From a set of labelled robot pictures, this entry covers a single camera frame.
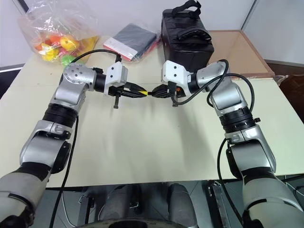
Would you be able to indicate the black folded cloth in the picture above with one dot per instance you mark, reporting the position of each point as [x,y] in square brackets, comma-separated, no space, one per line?
[136,36]

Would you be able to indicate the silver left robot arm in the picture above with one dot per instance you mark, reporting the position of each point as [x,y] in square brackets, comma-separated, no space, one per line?
[69,92]

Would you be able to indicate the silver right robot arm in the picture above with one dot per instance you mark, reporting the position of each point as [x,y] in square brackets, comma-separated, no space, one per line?
[228,95]

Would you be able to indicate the brown board with wooden frame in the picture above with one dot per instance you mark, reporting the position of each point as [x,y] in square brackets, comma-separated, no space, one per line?
[240,52]

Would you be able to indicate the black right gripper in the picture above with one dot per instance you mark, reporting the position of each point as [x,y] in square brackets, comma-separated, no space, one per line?
[181,91]

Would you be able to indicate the silver metal table bracket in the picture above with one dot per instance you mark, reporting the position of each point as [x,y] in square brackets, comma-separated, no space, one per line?
[217,204]

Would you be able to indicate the clear plastic bag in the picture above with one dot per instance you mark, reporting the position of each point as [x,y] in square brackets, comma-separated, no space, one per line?
[71,21]

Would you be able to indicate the green toy ball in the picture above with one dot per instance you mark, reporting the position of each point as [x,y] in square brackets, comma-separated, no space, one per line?
[66,59]

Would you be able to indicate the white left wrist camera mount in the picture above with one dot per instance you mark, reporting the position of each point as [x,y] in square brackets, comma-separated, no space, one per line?
[116,73]

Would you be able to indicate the black marker cap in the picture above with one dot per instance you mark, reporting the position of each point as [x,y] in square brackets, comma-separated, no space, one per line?
[150,93]

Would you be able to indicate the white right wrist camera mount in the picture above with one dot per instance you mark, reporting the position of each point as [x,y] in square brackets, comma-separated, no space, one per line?
[174,71]

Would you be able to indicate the orange toy fruit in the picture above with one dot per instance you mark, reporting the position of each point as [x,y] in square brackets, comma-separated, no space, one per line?
[55,39]

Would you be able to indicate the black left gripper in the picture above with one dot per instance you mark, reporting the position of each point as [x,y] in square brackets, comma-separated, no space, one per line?
[113,91]

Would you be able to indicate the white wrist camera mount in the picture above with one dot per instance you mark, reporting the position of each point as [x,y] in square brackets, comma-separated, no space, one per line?
[174,71]
[116,73]

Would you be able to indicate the yellow toy fruit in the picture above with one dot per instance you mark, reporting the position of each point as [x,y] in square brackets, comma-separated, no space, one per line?
[68,43]

